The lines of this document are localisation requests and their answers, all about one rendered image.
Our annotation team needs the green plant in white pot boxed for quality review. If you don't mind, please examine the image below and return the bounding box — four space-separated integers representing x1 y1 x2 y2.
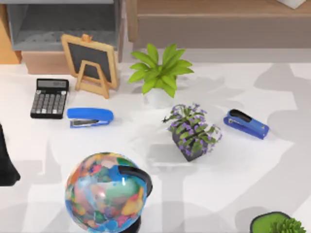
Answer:
128 43 195 109

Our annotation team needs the purple flower plant dark pot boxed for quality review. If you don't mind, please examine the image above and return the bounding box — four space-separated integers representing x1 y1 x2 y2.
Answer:
162 103 223 163

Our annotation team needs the wooden open shelf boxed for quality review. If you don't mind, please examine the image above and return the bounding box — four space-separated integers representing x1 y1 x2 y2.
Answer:
127 0 311 49

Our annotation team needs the wooden framed blackboard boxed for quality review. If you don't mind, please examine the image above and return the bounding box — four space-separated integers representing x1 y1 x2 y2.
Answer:
60 33 120 100

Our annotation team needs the blue and black stapler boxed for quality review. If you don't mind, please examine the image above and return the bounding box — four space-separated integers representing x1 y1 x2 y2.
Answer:
223 108 270 140

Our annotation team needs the wooden cupboard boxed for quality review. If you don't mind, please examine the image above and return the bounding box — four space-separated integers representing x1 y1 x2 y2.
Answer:
0 4 23 65

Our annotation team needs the black calculator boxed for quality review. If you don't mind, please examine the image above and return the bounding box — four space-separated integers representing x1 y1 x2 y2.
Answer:
30 78 69 120

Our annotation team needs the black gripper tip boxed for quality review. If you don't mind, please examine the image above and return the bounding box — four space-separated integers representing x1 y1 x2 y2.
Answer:
0 123 21 187

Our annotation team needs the green plant in black pot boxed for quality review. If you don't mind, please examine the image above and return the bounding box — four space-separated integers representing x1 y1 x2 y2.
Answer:
250 211 307 233

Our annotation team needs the colourful globe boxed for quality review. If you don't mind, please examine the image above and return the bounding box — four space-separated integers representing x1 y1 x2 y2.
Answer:
65 151 153 233

